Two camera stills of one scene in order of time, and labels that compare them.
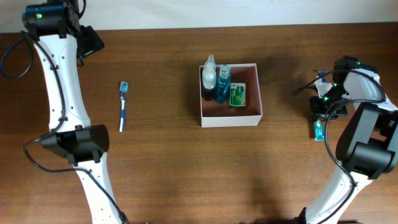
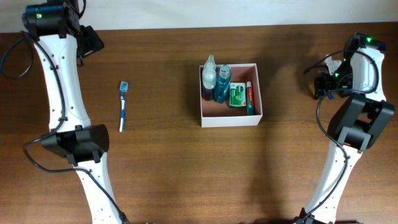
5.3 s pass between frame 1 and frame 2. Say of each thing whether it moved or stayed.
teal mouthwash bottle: stayed
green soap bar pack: stayed
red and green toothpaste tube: moved
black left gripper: stayed
